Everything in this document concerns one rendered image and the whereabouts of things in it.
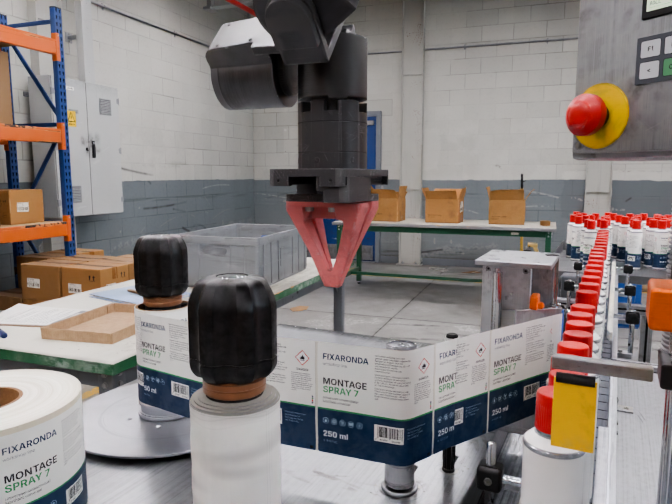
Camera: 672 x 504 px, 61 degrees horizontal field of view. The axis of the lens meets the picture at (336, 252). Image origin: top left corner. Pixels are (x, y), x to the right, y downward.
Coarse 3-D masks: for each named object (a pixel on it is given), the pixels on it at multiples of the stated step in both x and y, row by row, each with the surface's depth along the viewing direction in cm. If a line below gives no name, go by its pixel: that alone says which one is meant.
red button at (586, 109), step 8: (584, 96) 52; (592, 96) 51; (576, 104) 52; (584, 104) 51; (592, 104) 51; (600, 104) 51; (568, 112) 53; (576, 112) 52; (584, 112) 51; (592, 112) 51; (600, 112) 51; (608, 112) 52; (568, 120) 53; (576, 120) 52; (584, 120) 51; (592, 120) 51; (600, 120) 51; (568, 128) 54; (576, 128) 52; (584, 128) 52; (592, 128) 51; (600, 128) 52
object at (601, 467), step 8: (600, 432) 69; (608, 432) 69; (600, 440) 67; (608, 440) 67; (600, 448) 65; (600, 456) 63; (600, 464) 62; (600, 472) 60; (600, 480) 58; (600, 488) 57; (600, 496) 56
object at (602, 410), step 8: (600, 376) 112; (608, 376) 112; (600, 384) 108; (608, 384) 108; (600, 392) 104; (608, 392) 104; (600, 400) 100; (600, 408) 97; (600, 416) 93; (600, 424) 90; (592, 488) 72; (592, 496) 70
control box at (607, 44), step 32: (608, 0) 52; (640, 0) 49; (608, 32) 52; (640, 32) 49; (608, 64) 52; (576, 96) 55; (608, 96) 52; (640, 96) 50; (608, 128) 53; (640, 128) 50; (608, 160) 57; (640, 160) 57
